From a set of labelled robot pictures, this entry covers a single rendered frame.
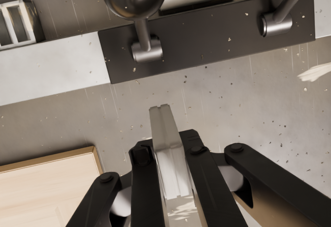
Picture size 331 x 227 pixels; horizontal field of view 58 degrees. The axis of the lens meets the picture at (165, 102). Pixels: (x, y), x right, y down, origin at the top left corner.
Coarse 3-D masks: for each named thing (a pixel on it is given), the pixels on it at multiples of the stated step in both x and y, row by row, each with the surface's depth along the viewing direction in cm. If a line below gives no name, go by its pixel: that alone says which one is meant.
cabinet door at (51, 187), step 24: (0, 168) 34; (24, 168) 33; (48, 168) 33; (72, 168) 34; (96, 168) 34; (0, 192) 34; (24, 192) 34; (48, 192) 34; (72, 192) 34; (0, 216) 35; (24, 216) 35; (48, 216) 35
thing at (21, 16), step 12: (24, 0) 27; (0, 12) 29; (12, 12) 28; (24, 12) 27; (36, 12) 30; (0, 24) 29; (12, 24) 28; (24, 24) 30; (36, 24) 29; (0, 36) 28; (12, 36) 28; (24, 36) 30; (36, 36) 28; (0, 48) 28
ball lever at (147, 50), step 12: (108, 0) 16; (120, 0) 16; (132, 0) 16; (144, 0) 16; (156, 0) 16; (120, 12) 16; (132, 12) 16; (144, 12) 16; (144, 24) 21; (144, 36) 23; (156, 36) 27; (132, 48) 26; (144, 48) 26; (156, 48) 26; (144, 60) 27; (156, 60) 27
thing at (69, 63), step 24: (240, 0) 28; (24, 48) 27; (48, 48) 27; (72, 48) 28; (96, 48) 28; (0, 72) 28; (24, 72) 28; (48, 72) 28; (72, 72) 28; (96, 72) 29; (0, 96) 28; (24, 96) 29
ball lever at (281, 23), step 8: (288, 0) 23; (296, 0) 23; (280, 8) 25; (288, 8) 24; (264, 16) 27; (272, 16) 26; (280, 16) 25; (288, 16) 27; (264, 24) 27; (272, 24) 27; (280, 24) 27; (288, 24) 27; (264, 32) 27; (272, 32) 27; (280, 32) 27
